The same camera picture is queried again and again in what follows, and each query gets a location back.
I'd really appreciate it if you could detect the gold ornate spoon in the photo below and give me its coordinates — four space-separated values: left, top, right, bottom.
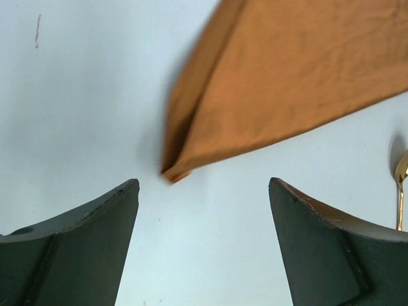
390 147 407 231

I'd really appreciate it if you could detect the orange satin napkin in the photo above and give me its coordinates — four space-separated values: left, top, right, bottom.
161 1 407 183

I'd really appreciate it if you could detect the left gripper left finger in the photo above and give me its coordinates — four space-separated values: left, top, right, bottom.
1 179 140 306

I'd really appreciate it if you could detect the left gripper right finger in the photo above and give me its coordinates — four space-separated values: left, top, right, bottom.
268 178 407 306

